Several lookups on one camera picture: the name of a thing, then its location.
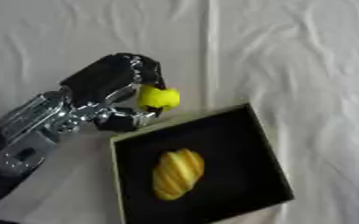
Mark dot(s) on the cardboard box with black inside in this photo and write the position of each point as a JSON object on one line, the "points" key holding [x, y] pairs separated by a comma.
{"points": [[223, 178]]}

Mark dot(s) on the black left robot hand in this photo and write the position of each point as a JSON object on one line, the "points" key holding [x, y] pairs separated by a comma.
{"points": [[103, 76]]}

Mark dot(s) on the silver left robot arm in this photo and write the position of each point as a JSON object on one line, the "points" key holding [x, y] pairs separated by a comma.
{"points": [[21, 131]]}

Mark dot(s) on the yellow toy block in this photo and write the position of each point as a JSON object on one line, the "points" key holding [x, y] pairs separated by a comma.
{"points": [[158, 98]]}

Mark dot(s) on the yellow ridged toy pastry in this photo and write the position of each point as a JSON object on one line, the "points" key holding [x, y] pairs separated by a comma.
{"points": [[178, 174]]}

